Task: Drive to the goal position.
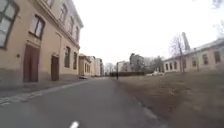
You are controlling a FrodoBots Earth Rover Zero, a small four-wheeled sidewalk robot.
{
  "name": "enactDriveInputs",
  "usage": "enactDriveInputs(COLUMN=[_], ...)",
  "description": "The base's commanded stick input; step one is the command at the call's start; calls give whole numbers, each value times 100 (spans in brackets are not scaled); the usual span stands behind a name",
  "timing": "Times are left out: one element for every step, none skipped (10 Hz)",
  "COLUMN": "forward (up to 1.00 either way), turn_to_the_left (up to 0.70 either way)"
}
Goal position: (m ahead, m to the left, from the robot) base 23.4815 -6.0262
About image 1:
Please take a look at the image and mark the dark pole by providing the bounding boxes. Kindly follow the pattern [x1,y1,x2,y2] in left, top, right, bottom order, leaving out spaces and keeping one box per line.
[115,61,120,80]

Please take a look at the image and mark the dark hedge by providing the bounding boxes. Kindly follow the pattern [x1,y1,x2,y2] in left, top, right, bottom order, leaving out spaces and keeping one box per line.
[109,70,148,78]

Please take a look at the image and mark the grey buildings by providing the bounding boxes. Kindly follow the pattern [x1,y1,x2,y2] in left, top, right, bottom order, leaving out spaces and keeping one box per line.
[116,52,146,73]

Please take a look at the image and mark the row of buildings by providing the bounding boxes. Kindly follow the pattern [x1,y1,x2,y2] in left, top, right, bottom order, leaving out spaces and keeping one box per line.
[78,53,105,78]

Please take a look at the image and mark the grey asphalt road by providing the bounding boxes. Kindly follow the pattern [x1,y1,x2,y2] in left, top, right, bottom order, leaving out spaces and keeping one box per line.
[0,77,168,128]

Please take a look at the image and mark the bare tree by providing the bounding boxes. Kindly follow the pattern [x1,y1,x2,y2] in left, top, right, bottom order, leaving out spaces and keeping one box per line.
[168,33,188,74]

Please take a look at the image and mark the yellow building with brown doors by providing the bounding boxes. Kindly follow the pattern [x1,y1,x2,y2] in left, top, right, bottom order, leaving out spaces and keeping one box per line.
[0,0,84,88]

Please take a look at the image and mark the robot's own part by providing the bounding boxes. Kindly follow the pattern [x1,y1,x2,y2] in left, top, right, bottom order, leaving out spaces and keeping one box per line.
[69,120,80,128]

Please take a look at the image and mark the dry grass field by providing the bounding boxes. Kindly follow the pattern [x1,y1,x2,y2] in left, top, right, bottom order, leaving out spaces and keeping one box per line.
[114,70,224,128]

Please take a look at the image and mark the tall chimney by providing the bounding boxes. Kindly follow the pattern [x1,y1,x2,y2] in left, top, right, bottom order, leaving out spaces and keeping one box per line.
[181,31,192,53]

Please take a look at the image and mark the long yellow building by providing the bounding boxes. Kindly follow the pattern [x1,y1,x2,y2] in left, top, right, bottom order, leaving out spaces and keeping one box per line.
[162,38,224,74]

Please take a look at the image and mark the grey pavement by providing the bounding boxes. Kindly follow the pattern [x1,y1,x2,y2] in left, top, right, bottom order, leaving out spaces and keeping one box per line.
[0,75,98,99]

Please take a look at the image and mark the pale kerb strip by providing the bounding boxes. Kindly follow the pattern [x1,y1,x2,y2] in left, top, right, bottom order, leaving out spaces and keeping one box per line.
[0,79,94,107]

